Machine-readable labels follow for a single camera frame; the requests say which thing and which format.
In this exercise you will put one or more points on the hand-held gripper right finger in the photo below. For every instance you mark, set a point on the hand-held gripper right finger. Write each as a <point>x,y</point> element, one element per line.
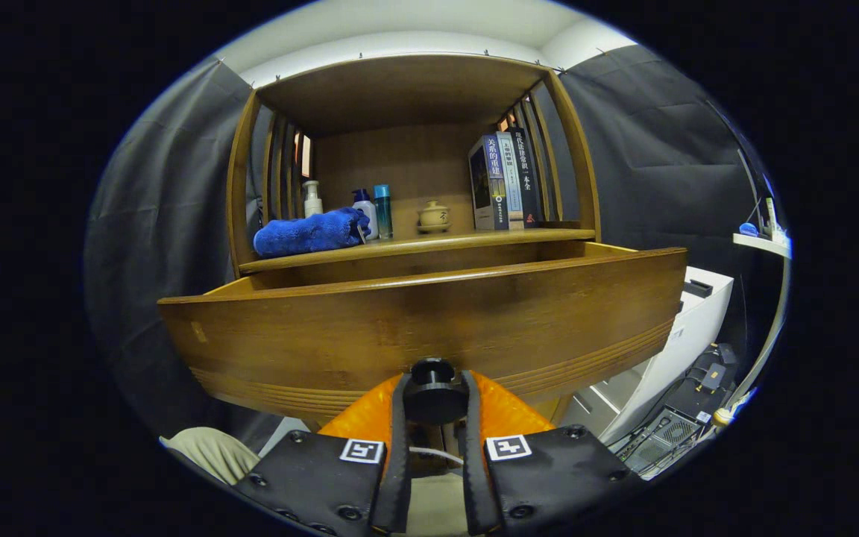
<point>474,477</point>

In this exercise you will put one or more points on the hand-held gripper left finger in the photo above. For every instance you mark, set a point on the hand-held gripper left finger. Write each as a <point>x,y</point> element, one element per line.
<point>400,462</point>

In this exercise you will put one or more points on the wooden drawer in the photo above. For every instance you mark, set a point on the wooden drawer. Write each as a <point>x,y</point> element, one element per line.
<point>400,328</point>

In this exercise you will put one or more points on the wooden countertop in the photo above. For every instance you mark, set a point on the wooden countertop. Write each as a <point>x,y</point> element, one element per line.
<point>474,237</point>

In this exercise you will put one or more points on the white box cabinet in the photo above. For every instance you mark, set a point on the white box cabinet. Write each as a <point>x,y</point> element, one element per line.
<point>690,328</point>

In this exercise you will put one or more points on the black computer tower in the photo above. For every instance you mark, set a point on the black computer tower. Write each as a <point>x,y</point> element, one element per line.
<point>668,432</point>

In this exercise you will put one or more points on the blue towel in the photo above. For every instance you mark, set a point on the blue towel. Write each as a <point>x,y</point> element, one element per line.
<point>303,235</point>

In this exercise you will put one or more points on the beige lidded teacup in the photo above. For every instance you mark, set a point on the beige lidded teacup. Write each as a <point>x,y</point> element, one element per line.
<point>434,216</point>

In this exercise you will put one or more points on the teal bottle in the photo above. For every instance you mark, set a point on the teal bottle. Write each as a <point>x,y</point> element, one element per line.
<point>383,212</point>

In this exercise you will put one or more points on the white blue-capped lotion bottle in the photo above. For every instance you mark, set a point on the white blue-capped lotion bottle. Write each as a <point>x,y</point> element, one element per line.
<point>367,209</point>

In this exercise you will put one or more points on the white pump bottle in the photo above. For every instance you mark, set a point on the white pump bottle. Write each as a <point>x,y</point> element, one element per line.
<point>312,203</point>

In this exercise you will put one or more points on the blue spine book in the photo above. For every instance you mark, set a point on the blue spine book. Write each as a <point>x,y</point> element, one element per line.
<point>495,186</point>

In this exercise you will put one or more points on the white spine book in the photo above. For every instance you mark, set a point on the white spine book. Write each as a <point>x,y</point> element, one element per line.
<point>513,179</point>

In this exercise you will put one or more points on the black spine book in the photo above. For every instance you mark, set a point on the black spine book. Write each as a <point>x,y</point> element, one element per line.
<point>528,175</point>

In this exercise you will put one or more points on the white desk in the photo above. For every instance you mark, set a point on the white desk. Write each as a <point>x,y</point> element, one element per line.
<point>761,245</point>

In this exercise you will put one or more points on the small blue object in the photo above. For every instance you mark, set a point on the small blue object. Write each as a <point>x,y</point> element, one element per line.
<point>749,230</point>

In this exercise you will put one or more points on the wooden cabinet frame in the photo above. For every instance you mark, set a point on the wooden cabinet frame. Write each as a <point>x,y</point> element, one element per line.
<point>400,89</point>

